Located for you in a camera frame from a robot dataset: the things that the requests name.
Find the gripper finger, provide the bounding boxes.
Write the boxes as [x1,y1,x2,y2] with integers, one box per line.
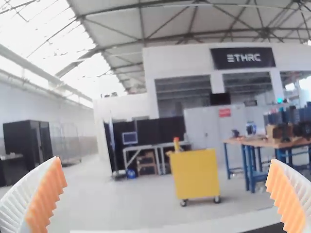
[265,158,311,233]
[0,156,69,233]

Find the tall black cabinet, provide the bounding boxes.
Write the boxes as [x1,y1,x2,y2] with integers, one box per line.
[2,119,54,168]

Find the blue workbench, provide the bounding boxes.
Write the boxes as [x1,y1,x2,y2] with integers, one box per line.
[223,134,311,195]

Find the yellow wheeled cart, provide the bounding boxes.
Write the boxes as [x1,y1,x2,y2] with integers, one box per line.
[169,137,222,207]

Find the small computer monitor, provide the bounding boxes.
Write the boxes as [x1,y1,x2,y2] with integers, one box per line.
[121,132,138,146]

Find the grey metal table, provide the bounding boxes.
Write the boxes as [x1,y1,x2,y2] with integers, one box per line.
[122,142,193,177]

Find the black wall screen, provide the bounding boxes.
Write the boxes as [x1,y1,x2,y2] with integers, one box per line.
[209,92,232,106]

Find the black wall sign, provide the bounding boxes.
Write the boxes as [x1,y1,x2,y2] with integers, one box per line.
[209,47,276,71]

